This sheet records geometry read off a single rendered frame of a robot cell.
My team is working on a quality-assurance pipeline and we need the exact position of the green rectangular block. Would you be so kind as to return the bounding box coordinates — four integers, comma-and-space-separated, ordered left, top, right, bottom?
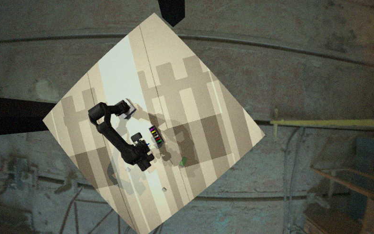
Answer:
180, 157, 188, 166

